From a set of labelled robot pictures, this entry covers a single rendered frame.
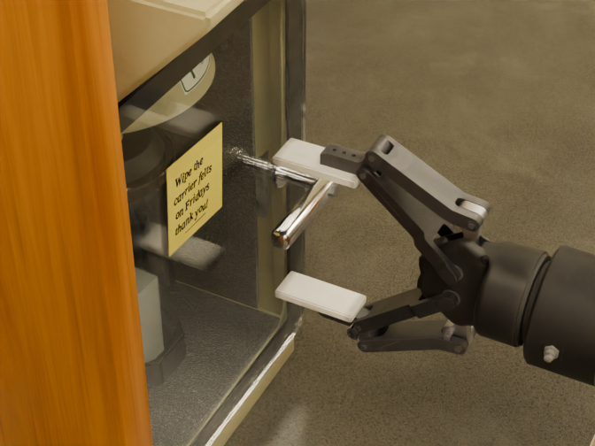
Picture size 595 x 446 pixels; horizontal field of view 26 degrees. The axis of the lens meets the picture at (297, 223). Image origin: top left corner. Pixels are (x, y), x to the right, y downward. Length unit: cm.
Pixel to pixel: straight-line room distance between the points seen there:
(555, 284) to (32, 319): 37
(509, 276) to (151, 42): 36
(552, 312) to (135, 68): 36
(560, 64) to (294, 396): 70
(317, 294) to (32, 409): 31
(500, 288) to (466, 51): 85
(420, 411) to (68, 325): 56
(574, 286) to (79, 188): 40
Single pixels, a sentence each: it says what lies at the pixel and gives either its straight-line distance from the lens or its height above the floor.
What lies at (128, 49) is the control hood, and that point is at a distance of 72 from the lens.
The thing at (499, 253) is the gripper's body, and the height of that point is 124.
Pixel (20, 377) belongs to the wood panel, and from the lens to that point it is 82.
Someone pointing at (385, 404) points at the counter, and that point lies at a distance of 124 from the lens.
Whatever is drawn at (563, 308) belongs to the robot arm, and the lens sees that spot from 92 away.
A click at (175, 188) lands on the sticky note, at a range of 92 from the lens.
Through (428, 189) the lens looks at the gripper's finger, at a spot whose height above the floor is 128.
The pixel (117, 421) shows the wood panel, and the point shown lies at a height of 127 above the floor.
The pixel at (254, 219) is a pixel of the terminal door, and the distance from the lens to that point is 106.
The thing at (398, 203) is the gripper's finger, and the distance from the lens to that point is 95.
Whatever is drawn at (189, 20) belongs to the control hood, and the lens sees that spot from 68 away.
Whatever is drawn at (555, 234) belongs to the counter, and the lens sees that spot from 146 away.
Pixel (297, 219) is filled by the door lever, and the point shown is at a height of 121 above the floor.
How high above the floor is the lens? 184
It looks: 39 degrees down
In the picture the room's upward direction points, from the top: straight up
